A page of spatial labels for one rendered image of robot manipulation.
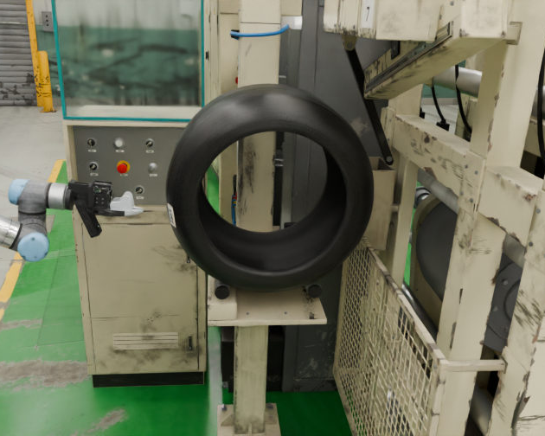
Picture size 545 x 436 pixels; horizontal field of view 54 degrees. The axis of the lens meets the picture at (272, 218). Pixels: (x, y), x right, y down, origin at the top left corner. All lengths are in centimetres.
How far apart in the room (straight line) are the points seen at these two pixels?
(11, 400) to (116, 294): 71
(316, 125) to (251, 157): 47
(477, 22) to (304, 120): 49
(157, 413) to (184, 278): 62
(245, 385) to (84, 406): 80
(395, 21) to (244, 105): 44
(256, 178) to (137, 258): 75
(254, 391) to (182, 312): 49
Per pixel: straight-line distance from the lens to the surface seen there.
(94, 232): 163
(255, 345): 216
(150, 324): 252
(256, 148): 183
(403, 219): 196
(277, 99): 143
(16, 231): 153
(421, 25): 124
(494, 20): 119
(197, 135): 143
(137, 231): 232
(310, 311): 172
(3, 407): 279
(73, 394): 277
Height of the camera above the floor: 168
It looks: 21 degrees down
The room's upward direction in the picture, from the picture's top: 2 degrees clockwise
